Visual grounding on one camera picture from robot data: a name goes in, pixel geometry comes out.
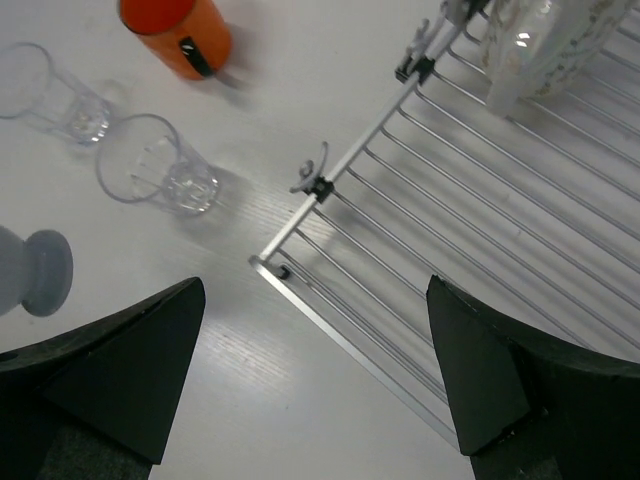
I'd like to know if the metal wire dish rack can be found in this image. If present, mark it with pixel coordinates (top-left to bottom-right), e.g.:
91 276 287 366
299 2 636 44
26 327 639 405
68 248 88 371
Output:
251 10 639 444

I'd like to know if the light blue footed cup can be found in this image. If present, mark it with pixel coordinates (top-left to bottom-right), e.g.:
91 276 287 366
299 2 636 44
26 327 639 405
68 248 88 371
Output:
1 226 74 317

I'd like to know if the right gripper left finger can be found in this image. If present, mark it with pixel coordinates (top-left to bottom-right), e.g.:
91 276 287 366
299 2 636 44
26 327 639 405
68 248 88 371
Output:
1 277 206 479

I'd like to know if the clear glass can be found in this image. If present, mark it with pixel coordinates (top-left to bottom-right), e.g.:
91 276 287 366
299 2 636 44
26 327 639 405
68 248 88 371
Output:
1 42 113 145
95 113 220 217

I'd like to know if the clear glass left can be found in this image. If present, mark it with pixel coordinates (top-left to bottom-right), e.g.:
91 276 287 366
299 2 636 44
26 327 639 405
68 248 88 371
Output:
1 42 113 145

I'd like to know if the patterned white mug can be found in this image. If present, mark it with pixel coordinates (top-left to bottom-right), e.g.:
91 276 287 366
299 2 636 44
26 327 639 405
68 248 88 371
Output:
481 0 637 117

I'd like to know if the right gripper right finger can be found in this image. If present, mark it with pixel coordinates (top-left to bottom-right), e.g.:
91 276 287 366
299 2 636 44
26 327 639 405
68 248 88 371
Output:
426 276 639 479

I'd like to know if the clear glass right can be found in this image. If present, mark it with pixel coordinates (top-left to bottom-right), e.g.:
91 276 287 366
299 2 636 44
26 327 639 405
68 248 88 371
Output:
95 113 220 217

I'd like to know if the orange plastic mug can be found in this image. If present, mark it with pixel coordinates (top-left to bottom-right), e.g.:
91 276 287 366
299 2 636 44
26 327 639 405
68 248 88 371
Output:
118 0 233 81

